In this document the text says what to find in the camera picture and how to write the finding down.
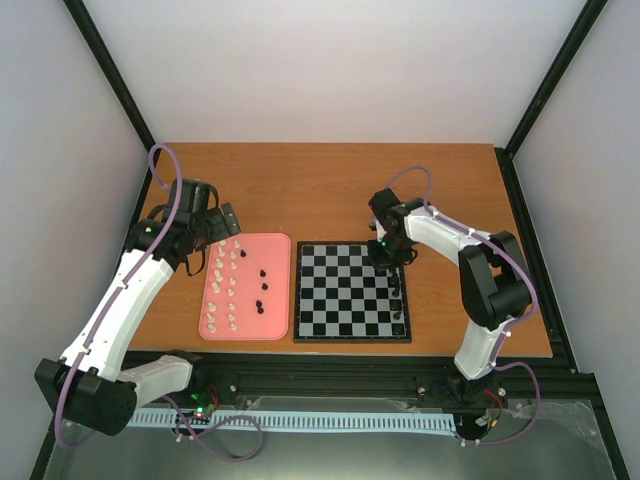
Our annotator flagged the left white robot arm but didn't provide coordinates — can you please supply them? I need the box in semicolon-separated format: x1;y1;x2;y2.
34;179;240;439

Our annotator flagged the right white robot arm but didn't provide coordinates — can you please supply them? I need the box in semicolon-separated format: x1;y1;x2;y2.
367;188;537;405

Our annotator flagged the pink plastic tray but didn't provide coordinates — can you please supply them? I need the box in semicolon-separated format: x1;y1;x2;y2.
198;233;291;342

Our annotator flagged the black white chessboard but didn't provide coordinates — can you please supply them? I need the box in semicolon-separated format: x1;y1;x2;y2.
293;241;412;343

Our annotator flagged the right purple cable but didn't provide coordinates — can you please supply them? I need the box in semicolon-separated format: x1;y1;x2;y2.
388;166;542;447

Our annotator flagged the purple cable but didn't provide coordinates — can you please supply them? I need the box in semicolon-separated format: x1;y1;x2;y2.
388;166;542;447
53;142;263;459

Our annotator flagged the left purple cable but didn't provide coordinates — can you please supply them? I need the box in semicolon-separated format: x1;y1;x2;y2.
53;142;263;459

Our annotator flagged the black aluminium frame rail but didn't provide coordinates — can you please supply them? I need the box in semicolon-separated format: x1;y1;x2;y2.
64;349;599;401

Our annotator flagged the light blue slotted cable duct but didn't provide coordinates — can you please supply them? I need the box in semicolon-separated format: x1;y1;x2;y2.
127;407;456;436

